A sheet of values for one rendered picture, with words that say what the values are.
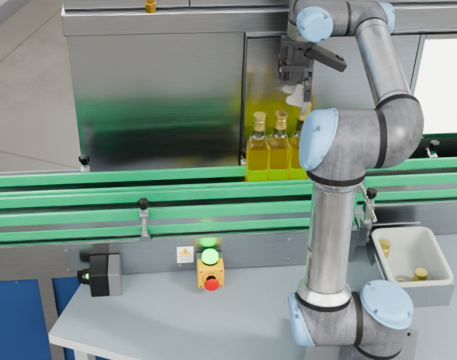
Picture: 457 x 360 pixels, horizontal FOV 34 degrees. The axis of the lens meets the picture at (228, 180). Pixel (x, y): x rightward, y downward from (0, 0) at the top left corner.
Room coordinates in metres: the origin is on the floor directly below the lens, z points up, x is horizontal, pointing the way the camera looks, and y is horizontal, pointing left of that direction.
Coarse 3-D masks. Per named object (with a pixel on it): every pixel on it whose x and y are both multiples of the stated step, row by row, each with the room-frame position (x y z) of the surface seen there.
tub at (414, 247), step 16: (400, 240) 1.59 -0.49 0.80; (416, 240) 1.60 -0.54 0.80; (432, 240) 1.55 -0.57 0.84; (384, 256) 1.48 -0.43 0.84; (400, 256) 1.56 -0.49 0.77; (416, 256) 1.56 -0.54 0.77; (432, 256) 1.52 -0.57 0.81; (400, 272) 1.49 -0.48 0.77; (432, 272) 1.50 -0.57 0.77; (448, 272) 1.43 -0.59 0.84
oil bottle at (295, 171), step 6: (294, 138) 1.67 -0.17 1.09; (294, 144) 1.65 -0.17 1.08; (294, 150) 1.65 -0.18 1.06; (294, 156) 1.65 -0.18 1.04; (294, 162) 1.65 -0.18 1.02; (288, 168) 1.67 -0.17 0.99; (294, 168) 1.65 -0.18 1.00; (300, 168) 1.65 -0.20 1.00; (288, 174) 1.66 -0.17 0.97; (294, 174) 1.65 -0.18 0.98; (300, 174) 1.65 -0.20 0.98
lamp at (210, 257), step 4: (204, 252) 1.46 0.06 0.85; (208, 252) 1.46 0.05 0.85; (212, 252) 1.46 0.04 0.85; (216, 252) 1.47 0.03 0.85; (204, 256) 1.45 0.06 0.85; (208, 256) 1.45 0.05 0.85; (212, 256) 1.45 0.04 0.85; (216, 256) 1.45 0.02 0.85; (204, 260) 1.45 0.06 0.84; (208, 260) 1.44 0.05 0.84; (212, 260) 1.44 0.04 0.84; (216, 260) 1.45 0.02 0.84; (208, 264) 1.44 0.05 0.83; (212, 264) 1.44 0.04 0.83
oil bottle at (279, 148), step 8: (272, 136) 1.67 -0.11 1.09; (272, 144) 1.65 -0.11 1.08; (280, 144) 1.65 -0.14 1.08; (288, 144) 1.65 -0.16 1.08; (272, 152) 1.65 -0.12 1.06; (280, 152) 1.65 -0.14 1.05; (288, 152) 1.65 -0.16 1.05; (272, 160) 1.65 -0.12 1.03; (280, 160) 1.65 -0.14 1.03; (288, 160) 1.65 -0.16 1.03; (272, 168) 1.65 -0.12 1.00; (280, 168) 1.65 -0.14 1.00; (272, 176) 1.65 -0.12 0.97; (280, 176) 1.65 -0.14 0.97
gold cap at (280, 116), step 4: (276, 112) 1.68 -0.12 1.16; (280, 112) 1.68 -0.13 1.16; (284, 112) 1.68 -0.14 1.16; (276, 116) 1.66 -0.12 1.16; (280, 116) 1.66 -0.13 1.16; (284, 116) 1.66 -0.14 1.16; (276, 120) 1.66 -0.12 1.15; (280, 120) 1.66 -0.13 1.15; (284, 120) 1.66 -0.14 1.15; (276, 124) 1.66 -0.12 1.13; (280, 124) 1.66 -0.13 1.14; (284, 124) 1.66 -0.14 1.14; (276, 128) 1.66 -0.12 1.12; (280, 128) 1.66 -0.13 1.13; (284, 128) 1.66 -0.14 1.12
